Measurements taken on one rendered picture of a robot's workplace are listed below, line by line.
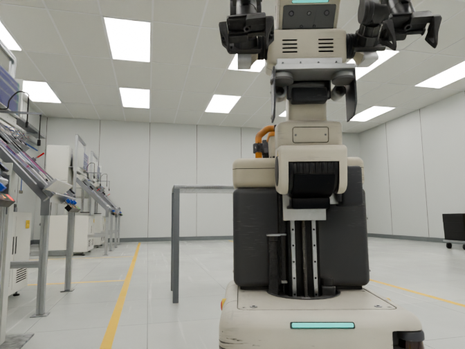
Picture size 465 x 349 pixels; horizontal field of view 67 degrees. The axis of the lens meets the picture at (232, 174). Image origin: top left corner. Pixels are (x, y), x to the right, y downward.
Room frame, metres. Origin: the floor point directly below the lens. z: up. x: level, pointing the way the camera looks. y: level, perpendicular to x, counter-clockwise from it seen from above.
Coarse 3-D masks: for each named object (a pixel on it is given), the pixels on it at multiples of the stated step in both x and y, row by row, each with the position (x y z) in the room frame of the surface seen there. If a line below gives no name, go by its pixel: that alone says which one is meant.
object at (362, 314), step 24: (240, 288) 1.49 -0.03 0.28; (240, 312) 1.13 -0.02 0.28; (264, 312) 1.13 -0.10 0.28; (288, 312) 1.13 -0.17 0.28; (312, 312) 1.13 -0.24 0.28; (336, 312) 1.12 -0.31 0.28; (360, 312) 1.12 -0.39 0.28; (384, 312) 1.12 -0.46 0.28; (408, 312) 1.12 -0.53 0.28; (240, 336) 1.10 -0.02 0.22; (264, 336) 1.10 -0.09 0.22; (288, 336) 1.09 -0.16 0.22; (312, 336) 1.09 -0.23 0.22; (336, 336) 1.09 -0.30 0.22; (360, 336) 1.09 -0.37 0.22; (384, 336) 1.09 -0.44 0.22; (408, 336) 1.09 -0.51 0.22
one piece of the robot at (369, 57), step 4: (364, 52) 1.17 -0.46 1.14; (368, 52) 1.17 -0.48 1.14; (372, 52) 1.17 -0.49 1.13; (376, 52) 1.17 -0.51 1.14; (364, 56) 1.16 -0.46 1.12; (368, 56) 1.16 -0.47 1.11; (372, 56) 1.16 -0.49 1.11; (376, 56) 1.16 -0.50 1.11; (364, 60) 1.17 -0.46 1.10; (368, 60) 1.17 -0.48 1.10; (372, 60) 1.17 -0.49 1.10; (376, 60) 1.17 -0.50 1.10; (356, 64) 1.24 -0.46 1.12; (360, 64) 1.22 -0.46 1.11; (364, 64) 1.22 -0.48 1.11; (368, 64) 1.22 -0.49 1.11
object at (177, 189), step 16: (176, 192) 2.46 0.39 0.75; (192, 192) 2.80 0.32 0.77; (208, 192) 2.82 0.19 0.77; (224, 192) 2.84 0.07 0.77; (176, 208) 2.46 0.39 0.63; (176, 224) 2.46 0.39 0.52; (176, 240) 2.46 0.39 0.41; (176, 256) 2.46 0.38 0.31; (176, 272) 2.46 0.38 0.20; (176, 288) 2.46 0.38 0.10
